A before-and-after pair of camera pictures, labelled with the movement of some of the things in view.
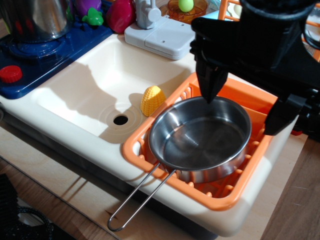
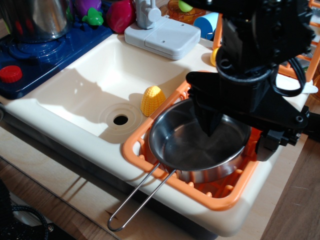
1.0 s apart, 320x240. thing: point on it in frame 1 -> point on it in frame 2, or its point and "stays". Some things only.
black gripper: (276, 65) -> (256, 103)
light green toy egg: (186, 6) stays
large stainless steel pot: (37, 21) stays
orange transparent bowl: (199, 9) stays
